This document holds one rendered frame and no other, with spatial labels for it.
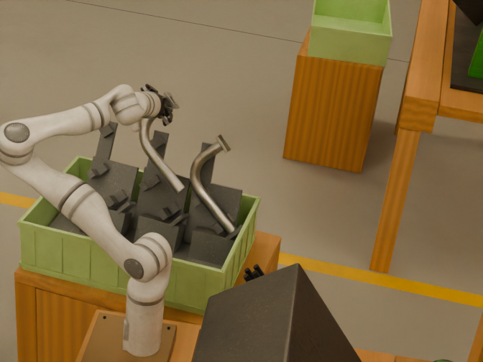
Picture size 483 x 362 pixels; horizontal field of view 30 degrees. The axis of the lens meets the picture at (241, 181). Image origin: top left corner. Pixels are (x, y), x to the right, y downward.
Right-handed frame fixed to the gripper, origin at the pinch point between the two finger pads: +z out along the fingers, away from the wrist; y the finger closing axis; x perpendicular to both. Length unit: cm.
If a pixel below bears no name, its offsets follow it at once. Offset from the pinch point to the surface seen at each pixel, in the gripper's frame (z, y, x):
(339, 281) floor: 150, -83, 19
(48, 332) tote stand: -5, -37, 68
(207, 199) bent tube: 2.8, -29.6, 5.6
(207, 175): 6.9, -23.5, 2.9
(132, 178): 8.0, -11.1, 23.6
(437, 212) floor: 222, -86, -27
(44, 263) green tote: -13, -20, 53
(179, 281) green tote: -13, -45, 20
